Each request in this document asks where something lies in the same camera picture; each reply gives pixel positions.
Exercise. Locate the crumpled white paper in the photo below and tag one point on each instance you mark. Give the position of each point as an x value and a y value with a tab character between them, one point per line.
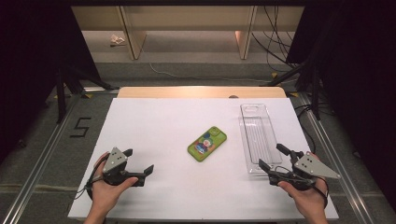
117	39

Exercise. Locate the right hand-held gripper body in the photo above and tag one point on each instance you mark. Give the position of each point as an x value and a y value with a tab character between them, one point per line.
311	166

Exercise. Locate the clear plastic tray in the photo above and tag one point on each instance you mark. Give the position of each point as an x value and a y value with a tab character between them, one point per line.
260	137

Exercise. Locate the aluminium floor rail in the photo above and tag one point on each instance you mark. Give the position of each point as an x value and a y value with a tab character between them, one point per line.
336	161
37	174

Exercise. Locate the person's right hand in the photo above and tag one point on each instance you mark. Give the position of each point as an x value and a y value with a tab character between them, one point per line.
311	202

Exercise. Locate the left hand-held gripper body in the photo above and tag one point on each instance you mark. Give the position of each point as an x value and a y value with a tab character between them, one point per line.
114	159

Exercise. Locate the black stand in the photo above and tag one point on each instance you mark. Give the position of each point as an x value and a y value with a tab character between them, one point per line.
61	93
315	93

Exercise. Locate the black curtain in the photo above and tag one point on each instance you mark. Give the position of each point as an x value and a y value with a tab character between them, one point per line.
31	62
358	77

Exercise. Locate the white table sheet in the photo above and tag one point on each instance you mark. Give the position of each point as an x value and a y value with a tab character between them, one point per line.
174	124

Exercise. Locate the light wooden desk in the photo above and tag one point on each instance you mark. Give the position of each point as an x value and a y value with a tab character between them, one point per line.
186	17

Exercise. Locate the person's left hand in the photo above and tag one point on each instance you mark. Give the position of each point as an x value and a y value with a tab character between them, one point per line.
104	194

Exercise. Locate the green snack packet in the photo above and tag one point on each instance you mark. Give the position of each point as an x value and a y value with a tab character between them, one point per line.
206	144

